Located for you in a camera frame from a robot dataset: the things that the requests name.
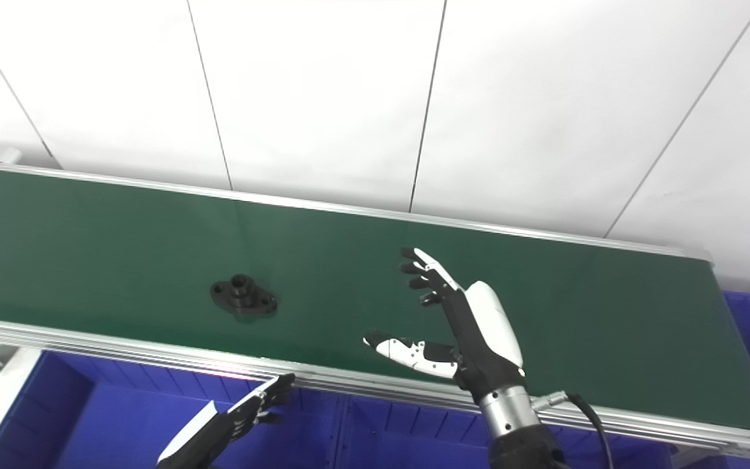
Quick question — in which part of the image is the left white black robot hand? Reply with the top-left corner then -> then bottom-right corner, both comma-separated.
156,373 -> 297,469

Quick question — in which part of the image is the green conveyor belt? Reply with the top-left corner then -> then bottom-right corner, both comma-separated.
0,159 -> 750,464

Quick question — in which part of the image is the black flanged machine part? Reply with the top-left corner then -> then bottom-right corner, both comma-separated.
210,273 -> 279,320

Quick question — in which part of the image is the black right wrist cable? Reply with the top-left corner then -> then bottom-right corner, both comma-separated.
531,391 -> 615,469

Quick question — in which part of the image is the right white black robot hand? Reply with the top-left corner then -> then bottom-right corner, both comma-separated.
363,247 -> 527,397

